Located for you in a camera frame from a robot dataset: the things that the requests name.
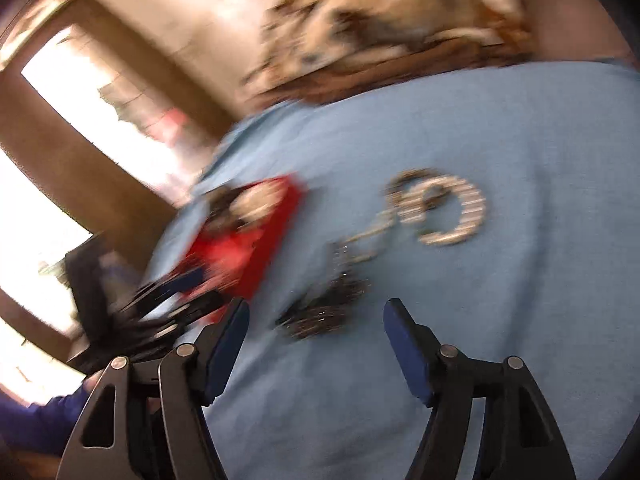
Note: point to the red tray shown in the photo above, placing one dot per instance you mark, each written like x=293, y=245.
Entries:
x=225, y=260

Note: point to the wooden window frame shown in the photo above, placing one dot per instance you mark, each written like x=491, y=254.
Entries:
x=165, y=95

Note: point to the person's left forearm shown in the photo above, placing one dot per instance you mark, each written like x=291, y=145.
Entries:
x=40, y=420

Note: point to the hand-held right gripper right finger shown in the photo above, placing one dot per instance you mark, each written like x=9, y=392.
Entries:
x=407, y=355

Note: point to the blue bed sheet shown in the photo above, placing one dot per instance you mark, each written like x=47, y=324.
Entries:
x=525, y=310

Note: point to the floral leaf print blanket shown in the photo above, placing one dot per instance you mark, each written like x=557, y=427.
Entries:
x=390, y=10

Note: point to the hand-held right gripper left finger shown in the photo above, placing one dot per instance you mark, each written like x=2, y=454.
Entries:
x=226, y=347

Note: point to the brown quilted blanket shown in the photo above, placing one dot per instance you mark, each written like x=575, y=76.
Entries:
x=400, y=75

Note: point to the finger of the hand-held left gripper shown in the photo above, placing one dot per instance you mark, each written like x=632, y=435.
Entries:
x=190, y=312
x=182, y=281

